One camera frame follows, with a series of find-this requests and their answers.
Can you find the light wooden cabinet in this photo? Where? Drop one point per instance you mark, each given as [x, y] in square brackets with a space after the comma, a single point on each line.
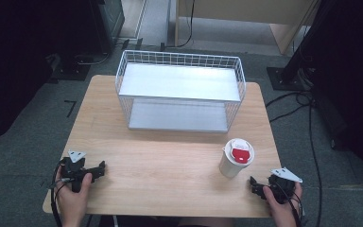
[249, 12]

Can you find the person's left hand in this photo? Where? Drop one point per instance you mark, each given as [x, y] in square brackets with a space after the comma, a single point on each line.
[72, 201]

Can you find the dark equipment case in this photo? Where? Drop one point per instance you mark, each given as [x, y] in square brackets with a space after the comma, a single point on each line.
[107, 22]

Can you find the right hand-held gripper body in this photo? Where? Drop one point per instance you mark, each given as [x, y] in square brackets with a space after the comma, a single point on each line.
[282, 186]

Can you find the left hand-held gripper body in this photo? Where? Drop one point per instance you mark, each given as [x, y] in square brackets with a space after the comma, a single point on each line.
[72, 170]

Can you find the black metal stand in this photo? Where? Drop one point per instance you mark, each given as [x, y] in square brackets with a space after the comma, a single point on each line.
[291, 67]

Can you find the white cup with red label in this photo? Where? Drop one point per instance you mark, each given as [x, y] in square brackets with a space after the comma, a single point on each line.
[234, 159]

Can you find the black flat stand base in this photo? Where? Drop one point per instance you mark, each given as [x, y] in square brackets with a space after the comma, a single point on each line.
[71, 71]

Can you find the person's right hand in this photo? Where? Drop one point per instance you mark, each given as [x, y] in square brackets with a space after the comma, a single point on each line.
[280, 213]

